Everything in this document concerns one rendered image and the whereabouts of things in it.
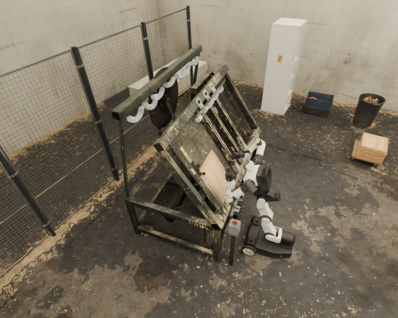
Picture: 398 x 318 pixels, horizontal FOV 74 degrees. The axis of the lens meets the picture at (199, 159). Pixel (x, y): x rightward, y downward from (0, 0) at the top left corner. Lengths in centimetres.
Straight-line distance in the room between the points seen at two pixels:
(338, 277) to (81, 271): 346
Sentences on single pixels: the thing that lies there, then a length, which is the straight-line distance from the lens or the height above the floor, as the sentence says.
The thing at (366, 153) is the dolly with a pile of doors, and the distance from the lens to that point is 583.
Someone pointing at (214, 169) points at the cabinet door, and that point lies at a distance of 337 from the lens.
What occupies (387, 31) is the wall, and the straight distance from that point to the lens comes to 753.
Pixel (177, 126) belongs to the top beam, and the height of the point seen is 190.
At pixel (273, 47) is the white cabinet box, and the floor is 158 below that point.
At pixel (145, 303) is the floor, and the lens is 381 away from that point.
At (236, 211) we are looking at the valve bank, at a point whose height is 76.
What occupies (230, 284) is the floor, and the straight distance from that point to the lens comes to 382.
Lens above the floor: 347
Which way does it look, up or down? 40 degrees down
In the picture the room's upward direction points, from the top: 3 degrees counter-clockwise
